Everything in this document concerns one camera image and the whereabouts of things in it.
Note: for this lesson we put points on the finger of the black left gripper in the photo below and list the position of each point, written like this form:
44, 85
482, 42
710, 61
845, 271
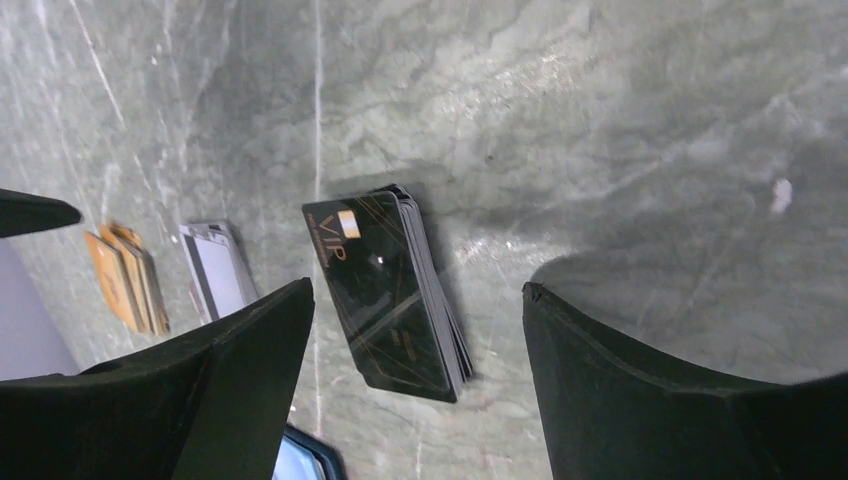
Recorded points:
23, 213

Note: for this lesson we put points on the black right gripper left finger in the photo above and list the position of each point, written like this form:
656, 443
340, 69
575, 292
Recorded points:
211, 403

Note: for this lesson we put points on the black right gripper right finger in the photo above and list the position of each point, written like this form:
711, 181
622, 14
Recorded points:
613, 407

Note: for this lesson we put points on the blue leather card holder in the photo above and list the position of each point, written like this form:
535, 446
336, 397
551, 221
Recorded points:
304, 457

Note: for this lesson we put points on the gold card stack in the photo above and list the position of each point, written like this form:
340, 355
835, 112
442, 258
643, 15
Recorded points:
127, 277

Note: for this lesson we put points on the white card stack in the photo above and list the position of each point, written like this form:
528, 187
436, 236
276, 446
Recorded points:
221, 278

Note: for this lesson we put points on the black card stack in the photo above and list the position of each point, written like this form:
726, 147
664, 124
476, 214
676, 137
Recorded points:
398, 323

